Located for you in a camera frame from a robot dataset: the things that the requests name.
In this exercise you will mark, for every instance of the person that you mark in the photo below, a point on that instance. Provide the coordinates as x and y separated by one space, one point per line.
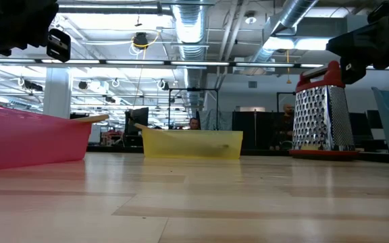
194 123
284 128

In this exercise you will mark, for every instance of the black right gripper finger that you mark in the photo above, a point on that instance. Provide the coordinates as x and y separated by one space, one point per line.
353 71
363 42

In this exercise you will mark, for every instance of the grey tarp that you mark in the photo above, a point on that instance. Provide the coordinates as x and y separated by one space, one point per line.
214 119

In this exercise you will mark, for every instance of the dark computer monitor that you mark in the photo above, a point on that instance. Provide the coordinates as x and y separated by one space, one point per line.
138 118

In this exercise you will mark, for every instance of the yellow plastic bin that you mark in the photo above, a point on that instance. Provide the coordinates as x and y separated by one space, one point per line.
194 145

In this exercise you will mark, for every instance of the white building column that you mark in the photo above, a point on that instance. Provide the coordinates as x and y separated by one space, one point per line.
56 94

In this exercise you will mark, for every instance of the grey wall vent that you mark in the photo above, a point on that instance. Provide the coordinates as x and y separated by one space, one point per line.
252 84

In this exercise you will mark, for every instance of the pink plastic bin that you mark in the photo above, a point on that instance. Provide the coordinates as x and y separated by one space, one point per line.
29 141

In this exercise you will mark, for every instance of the black partition panel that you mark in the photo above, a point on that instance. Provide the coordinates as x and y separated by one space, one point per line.
248 130

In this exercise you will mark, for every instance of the silver spiral air duct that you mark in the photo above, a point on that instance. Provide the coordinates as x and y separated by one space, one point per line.
189 33
296 13

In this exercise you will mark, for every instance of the plain wooden spatula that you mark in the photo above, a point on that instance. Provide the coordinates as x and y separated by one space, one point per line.
93 118

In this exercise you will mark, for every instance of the black metal table frame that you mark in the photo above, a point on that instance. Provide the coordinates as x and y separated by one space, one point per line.
113 148

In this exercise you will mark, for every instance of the wooden spork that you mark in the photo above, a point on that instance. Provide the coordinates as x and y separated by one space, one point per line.
141 126

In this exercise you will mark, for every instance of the steel box grater red trim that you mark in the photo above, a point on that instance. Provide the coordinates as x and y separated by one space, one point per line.
316 118

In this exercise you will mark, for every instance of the long ceiling light bar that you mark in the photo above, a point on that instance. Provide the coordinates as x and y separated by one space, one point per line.
198 63

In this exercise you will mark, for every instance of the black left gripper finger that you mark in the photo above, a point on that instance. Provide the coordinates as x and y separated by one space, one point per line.
58 45
37 23

